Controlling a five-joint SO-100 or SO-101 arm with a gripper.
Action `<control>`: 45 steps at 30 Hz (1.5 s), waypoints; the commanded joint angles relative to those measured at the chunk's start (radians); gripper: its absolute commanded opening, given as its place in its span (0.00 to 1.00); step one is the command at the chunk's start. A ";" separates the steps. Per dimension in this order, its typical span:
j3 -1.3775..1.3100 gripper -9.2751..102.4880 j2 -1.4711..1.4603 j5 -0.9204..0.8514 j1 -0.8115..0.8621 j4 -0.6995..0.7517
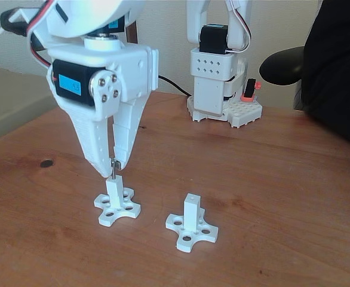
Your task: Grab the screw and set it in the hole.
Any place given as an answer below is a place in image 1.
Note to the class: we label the small silver metal screw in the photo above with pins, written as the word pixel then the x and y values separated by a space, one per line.
pixel 114 175

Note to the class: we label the orange and black table clamp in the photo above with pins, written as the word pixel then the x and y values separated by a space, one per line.
pixel 250 89

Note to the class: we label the black chair armrest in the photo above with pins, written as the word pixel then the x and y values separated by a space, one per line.
pixel 281 67

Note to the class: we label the person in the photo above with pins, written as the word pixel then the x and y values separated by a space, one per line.
pixel 336 65

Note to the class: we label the brown wooden post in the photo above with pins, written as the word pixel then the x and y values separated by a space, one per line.
pixel 131 33

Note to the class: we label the white cross-base post stand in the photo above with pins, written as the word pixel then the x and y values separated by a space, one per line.
pixel 115 191
pixel 191 212

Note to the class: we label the black webcam on white mount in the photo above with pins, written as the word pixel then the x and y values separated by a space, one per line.
pixel 13 22

